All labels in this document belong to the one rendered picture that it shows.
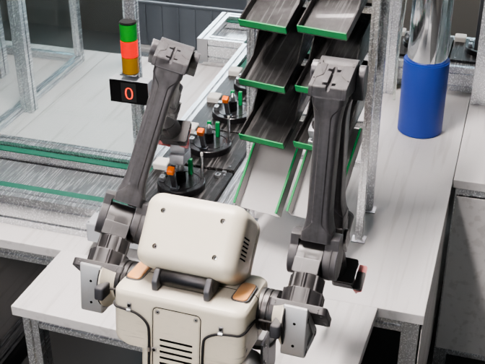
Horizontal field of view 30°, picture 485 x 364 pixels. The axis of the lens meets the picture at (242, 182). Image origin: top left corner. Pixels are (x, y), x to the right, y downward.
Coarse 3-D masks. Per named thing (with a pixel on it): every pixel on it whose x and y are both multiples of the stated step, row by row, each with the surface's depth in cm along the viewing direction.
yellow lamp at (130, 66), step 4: (124, 60) 261; (128, 60) 261; (132, 60) 261; (136, 60) 262; (124, 64) 262; (128, 64) 261; (132, 64) 262; (136, 64) 262; (124, 68) 262; (128, 68) 262; (132, 68) 262; (136, 68) 263; (124, 72) 263; (128, 72) 263; (132, 72) 263; (136, 72) 264
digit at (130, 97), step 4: (124, 84) 265; (128, 84) 264; (132, 84) 264; (124, 88) 265; (128, 88) 265; (132, 88) 265; (124, 92) 266; (128, 92) 266; (132, 92) 265; (124, 96) 267; (128, 96) 266; (132, 96) 266; (124, 100) 268; (128, 100) 267; (132, 100) 267
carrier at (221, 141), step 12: (228, 120) 282; (192, 132) 294; (204, 132) 283; (216, 132) 287; (228, 132) 285; (192, 144) 284; (216, 144) 283; (228, 144) 283; (240, 144) 288; (168, 156) 281; (192, 156) 281; (204, 156) 280; (216, 156) 280; (228, 156) 281; (240, 156) 281; (204, 168) 276; (216, 168) 275; (228, 168) 274
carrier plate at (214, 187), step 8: (200, 168) 274; (152, 176) 270; (208, 176) 270; (224, 176) 270; (152, 184) 266; (208, 184) 266; (216, 184) 266; (224, 184) 266; (152, 192) 262; (208, 192) 262; (216, 192) 262; (208, 200) 258; (216, 200) 259
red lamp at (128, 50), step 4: (136, 40) 260; (124, 44) 258; (128, 44) 258; (132, 44) 259; (136, 44) 260; (124, 48) 259; (128, 48) 259; (132, 48) 259; (136, 48) 260; (124, 52) 260; (128, 52) 259; (132, 52) 260; (136, 52) 261; (124, 56) 261; (128, 56) 260; (132, 56) 260; (136, 56) 261
